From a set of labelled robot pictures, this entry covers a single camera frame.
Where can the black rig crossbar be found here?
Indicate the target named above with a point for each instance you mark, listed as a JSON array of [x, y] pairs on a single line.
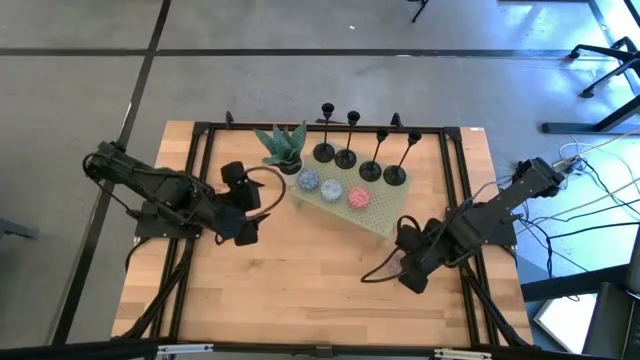
[[75, 350]]

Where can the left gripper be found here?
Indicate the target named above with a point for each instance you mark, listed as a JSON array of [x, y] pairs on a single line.
[[240, 200]]

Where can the green plant in white pot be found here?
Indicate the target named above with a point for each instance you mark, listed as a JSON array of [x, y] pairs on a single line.
[[285, 150]]

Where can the black aluminium table frame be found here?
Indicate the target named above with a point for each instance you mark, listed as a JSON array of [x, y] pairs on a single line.
[[240, 125]]

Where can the green perforated metal shelf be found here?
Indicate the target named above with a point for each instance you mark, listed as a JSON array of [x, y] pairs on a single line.
[[380, 215]]

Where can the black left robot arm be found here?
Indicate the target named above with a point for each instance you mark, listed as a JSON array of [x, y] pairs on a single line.
[[160, 187]]

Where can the black office chair base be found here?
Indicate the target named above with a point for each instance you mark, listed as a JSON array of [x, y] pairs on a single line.
[[600, 49]]

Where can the blue speckled ball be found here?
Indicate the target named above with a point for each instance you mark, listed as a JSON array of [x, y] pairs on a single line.
[[308, 180]]

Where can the silver bracket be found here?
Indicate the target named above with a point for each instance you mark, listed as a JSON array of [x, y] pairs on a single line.
[[462, 354], [185, 349]]

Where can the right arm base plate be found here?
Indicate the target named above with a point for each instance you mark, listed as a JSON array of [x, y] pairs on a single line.
[[502, 239]]

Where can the white panel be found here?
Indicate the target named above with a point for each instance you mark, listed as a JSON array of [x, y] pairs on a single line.
[[567, 320]]

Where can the small black camera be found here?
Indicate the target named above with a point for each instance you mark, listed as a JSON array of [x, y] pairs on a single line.
[[324, 351]]

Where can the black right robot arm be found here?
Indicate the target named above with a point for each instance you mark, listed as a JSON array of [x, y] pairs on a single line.
[[505, 200]]

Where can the pink speckled ball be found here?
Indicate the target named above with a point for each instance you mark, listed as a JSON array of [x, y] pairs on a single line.
[[358, 198]]

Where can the black candle holder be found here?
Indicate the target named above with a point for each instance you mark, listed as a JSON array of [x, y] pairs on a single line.
[[370, 171], [345, 159], [395, 175], [323, 153]]

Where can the black tripod leg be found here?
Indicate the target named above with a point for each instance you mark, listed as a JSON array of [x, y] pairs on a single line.
[[419, 12]]

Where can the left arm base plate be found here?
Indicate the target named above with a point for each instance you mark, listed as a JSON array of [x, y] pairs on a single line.
[[150, 231]]

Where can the black floor bar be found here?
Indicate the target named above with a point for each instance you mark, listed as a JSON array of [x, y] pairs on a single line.
[[575, 285]]

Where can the black power adapter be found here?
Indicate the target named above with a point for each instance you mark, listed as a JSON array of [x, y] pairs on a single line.
[[575, 164]]

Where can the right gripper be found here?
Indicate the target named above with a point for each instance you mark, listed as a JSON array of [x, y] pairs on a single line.
[[425, 250]]

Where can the black desk foot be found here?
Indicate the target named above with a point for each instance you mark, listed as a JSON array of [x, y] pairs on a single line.
[[575, 128]]

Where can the dark cabinet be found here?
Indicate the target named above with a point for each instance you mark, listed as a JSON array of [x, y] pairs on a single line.
[[615, 320]]

